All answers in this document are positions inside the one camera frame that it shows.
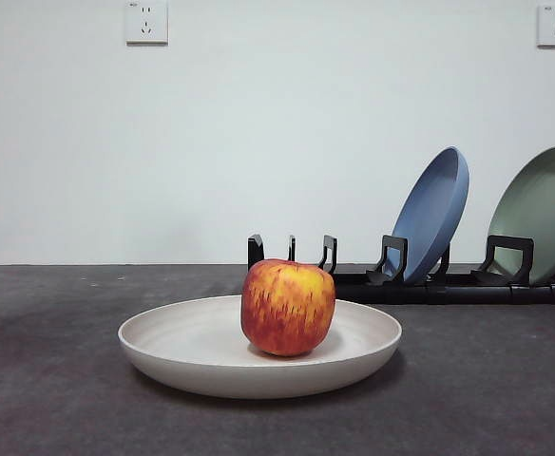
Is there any red yellow apple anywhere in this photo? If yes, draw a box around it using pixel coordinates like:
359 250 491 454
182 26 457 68
240 258 336 357

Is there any cream yellow plate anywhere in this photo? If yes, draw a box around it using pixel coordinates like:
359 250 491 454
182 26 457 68
118 294 403 399

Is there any black plate rack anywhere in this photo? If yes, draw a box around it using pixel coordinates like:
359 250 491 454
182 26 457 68
247 233 555 305

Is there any blue plate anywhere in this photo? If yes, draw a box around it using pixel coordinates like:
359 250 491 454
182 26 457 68
384 145 470 282

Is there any green plate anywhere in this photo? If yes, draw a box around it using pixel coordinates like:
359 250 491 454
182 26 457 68
487 144 555 285

